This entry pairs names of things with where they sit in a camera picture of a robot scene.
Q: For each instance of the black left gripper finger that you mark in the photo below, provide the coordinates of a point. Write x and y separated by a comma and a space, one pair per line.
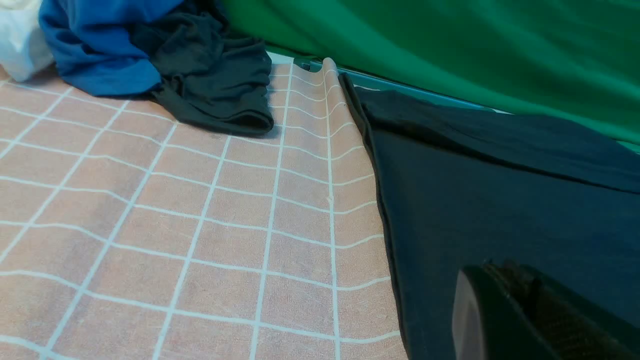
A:
516, 312

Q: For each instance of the teal metal rail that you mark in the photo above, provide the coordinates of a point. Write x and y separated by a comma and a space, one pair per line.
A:
360, 79

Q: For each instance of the green backdrop cloth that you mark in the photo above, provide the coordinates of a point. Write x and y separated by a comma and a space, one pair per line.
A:
575, 59

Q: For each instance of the blue crumpled garment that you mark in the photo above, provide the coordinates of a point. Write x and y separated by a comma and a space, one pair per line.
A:
91, 46

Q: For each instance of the dark gray long-sleeve shirt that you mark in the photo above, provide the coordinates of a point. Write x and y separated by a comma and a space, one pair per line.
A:
458, 187

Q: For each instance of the white crumpled garment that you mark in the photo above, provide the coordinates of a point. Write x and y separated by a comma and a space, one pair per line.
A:
23, 48

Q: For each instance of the pink checkered tablecloth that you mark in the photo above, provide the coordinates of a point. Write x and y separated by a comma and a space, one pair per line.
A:
126, 235

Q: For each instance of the dark crumpled garment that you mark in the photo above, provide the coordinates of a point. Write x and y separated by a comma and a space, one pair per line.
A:
210, 77

